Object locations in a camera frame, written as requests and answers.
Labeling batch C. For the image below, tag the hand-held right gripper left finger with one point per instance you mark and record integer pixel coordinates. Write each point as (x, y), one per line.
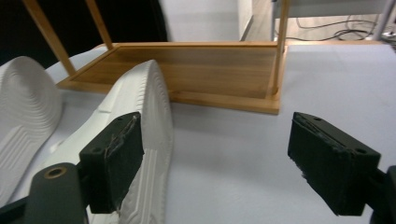
(115, 161)

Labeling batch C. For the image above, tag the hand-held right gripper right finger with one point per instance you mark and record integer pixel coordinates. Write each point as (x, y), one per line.
(333, 168)

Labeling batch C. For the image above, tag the white sneaker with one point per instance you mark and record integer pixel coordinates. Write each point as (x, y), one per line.
(146, 93)
(25, 102)

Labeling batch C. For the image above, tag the wooden shoe rack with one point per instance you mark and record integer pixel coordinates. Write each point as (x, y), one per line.
(202, 71)

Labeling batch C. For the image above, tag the black curtain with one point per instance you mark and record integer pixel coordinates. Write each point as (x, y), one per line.
(134, 21)

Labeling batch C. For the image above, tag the white table frame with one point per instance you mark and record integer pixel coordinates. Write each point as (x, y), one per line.
(330, 6)

